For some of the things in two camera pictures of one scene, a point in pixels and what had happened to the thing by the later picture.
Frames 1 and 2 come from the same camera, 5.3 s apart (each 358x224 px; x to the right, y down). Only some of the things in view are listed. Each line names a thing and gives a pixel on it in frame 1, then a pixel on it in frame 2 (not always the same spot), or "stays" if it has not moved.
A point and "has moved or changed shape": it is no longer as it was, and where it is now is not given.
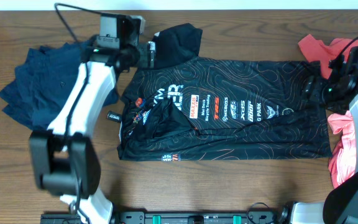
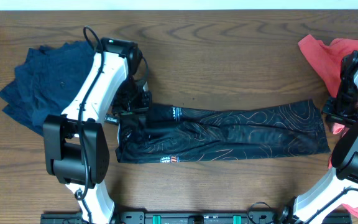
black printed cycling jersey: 190,108 has moved or changed shape
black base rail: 168,217 stays
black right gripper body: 317,86 -> 345,107
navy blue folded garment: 38,85 stays
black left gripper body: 151,54 -> 134,112
